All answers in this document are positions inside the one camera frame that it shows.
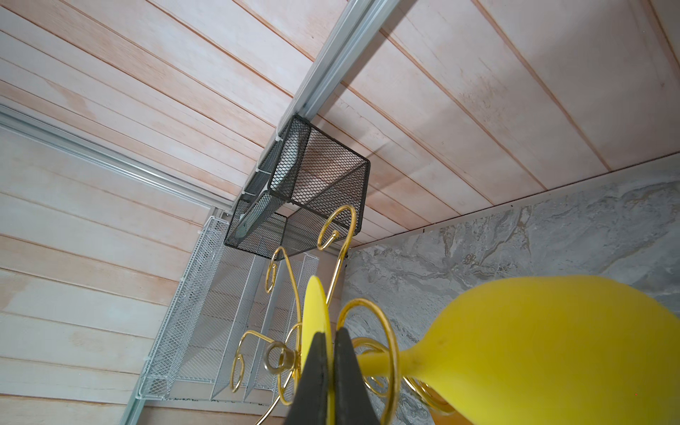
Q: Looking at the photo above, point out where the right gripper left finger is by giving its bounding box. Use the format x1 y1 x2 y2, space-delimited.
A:
284 332 330 425

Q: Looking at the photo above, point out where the yellow wine glass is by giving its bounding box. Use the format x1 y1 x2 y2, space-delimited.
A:
299 274 680 425

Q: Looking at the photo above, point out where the black mesh basket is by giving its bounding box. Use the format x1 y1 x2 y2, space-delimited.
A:
224 115 371 258

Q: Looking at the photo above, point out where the white wire mesh shelf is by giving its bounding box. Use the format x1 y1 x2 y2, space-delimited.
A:
136 214 319 406

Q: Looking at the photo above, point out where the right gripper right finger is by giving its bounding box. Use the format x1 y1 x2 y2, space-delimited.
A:
334 328 380 425

